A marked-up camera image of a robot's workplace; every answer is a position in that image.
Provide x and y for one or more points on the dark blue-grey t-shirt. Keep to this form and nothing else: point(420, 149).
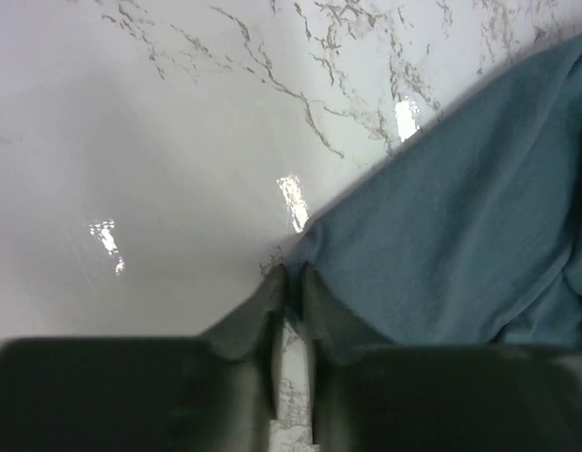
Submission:
point(474, 233)

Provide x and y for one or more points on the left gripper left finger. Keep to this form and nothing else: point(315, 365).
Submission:
point(217, 391)

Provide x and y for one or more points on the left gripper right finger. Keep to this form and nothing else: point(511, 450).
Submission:
point(367, 394)

